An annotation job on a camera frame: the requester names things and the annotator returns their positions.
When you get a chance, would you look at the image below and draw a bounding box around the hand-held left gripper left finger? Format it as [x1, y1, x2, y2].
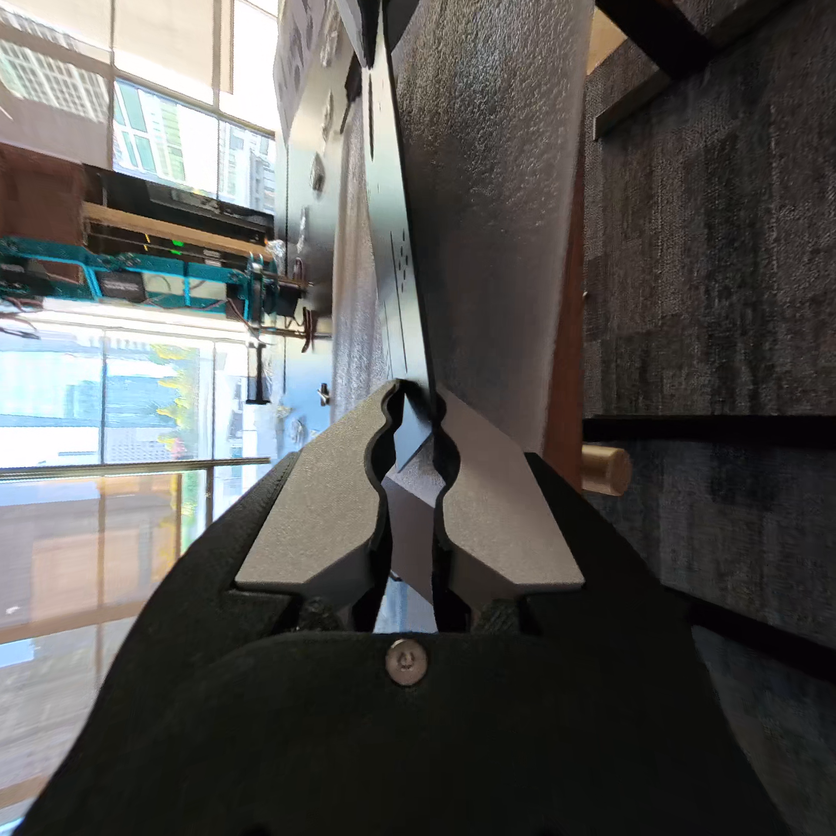
[234, 379, 406, 632]

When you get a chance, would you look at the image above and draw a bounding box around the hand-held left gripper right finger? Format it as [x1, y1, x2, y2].
[431, 385, 585, 632]

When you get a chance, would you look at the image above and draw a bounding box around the black metal base plate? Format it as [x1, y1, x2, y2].
[356, 0, 438, 611]

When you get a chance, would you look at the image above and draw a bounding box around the blue toy robot arm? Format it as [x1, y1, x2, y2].
[0, 235, 334, 354]

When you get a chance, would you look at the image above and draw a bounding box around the round wooden desk knob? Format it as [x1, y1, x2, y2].
[583, 444, 633, 495]

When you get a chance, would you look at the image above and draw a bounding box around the large window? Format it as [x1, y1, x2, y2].
[0, 313, 275, 654]

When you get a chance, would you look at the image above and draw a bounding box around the white foam pouch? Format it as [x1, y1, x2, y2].
[330, 0, 589, 458]

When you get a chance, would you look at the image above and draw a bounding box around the window with beige blind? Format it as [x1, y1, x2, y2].
[0, 0, 278, 197]

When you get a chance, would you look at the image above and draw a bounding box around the black metal table foot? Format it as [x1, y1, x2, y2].
[594, 0, 791, 141]

